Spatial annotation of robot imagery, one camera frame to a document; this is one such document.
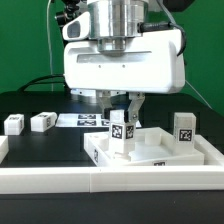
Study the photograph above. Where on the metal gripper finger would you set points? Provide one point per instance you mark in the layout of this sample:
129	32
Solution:
104	101
136	101

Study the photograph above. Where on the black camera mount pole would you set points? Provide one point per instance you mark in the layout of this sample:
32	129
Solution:
69	13

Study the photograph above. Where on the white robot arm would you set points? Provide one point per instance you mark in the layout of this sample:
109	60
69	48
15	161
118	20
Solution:
112	22

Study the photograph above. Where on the white square table top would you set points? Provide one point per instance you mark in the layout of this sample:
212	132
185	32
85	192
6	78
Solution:
150	147

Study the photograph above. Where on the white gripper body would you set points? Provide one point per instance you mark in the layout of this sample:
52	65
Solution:
151	63

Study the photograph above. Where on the white sheet with fiducial markers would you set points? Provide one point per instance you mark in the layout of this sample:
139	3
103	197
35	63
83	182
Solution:
81	120

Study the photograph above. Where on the white workspace frame wall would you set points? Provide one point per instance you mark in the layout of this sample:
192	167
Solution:
105	179

